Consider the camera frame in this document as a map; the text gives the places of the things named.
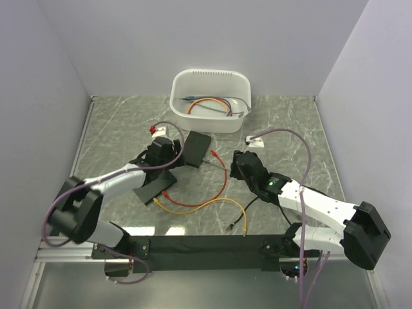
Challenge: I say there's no grey ethernet cable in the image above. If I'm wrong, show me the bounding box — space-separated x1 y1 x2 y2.
201 159 234 171

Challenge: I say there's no black network switch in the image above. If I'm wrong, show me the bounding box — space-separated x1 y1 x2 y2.
183 131 212 168
133 171 177 205

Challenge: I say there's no red ethernet cable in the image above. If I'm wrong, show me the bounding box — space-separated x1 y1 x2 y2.
162 149 229 207

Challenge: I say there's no yellow ethernet cable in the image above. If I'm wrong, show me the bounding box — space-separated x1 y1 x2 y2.
153 196 248 238

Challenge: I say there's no black cable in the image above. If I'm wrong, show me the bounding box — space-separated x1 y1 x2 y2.
225 196 294 231

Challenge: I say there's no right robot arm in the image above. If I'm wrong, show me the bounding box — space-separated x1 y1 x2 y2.
230 151 391 270

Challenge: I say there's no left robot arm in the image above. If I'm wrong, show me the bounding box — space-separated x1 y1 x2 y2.
42 137 184 259

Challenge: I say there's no white plastic bin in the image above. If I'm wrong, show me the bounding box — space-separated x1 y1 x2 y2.
169 69 252 133

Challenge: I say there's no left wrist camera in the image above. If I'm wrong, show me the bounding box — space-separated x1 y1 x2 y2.
149 126 169 138

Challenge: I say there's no grey cable in bin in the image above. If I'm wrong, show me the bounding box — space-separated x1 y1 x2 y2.
199 95 252 118

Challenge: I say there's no red cable in bin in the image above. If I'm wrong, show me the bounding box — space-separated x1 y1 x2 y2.
186 98 232 117

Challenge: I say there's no blue cable in bin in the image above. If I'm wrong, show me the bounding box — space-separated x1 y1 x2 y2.
178 95 231 110

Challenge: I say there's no orange cable in bin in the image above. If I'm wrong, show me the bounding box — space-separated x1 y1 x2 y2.
188 98 232 117

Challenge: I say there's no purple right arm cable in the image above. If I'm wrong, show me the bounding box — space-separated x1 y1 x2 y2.
252 127 331 309

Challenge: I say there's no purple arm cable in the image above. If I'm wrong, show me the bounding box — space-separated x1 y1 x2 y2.
41 120 186 285
252 127 331 309

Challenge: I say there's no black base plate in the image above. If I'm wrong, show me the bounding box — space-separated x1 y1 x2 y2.
91 234 323 274

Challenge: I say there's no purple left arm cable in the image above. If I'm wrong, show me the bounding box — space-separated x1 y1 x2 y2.
41 120 186 285

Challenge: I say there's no aluminium rail frame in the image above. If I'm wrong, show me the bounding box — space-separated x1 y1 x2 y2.
35 90 391 308

